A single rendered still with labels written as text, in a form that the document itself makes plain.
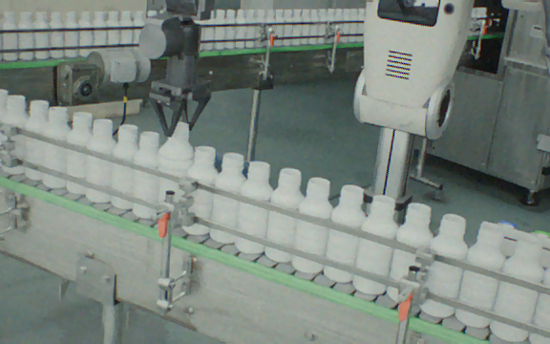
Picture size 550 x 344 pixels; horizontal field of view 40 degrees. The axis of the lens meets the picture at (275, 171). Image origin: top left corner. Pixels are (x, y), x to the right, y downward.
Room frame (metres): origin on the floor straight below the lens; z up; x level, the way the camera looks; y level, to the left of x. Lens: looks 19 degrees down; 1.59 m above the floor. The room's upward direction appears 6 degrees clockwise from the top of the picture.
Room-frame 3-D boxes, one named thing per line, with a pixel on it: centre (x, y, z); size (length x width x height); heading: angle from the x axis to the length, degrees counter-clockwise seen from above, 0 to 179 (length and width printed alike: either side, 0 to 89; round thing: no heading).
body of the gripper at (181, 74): (1.34, 0.19, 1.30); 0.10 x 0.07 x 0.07; 154
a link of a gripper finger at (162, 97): (1.33, 0.20, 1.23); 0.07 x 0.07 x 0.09; 64
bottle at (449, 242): (1.10, -0.29, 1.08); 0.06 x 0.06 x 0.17
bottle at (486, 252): (1.08, -0.35, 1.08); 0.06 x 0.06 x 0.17
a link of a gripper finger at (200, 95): (1.36, 0.18, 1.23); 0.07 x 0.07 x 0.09; 64
